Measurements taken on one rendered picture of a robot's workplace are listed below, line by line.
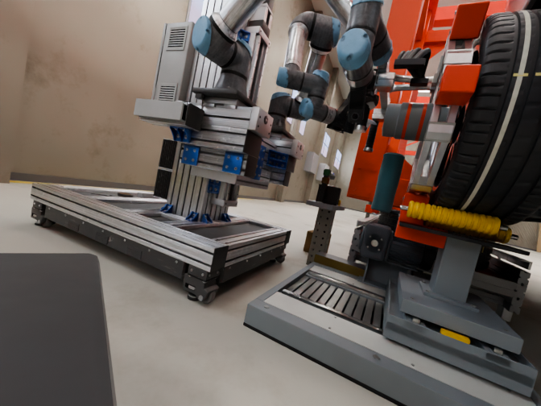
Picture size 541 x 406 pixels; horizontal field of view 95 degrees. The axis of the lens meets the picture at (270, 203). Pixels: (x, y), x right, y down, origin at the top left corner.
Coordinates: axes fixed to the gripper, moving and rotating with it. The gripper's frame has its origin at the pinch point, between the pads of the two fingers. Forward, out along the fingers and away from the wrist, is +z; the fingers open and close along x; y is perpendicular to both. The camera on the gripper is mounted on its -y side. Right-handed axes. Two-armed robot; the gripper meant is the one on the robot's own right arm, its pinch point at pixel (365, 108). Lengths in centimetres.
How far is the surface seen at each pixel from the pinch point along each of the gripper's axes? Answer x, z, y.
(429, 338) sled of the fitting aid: -35, -5, -69
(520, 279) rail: -80, 73, -54
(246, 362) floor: 9, -34, -83
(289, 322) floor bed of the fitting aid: 4, -20, -75
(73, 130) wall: 328, 61, -20
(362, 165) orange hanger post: 5, 62, -11
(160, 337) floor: 33, -43, -83
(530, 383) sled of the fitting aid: -58, -5, -70
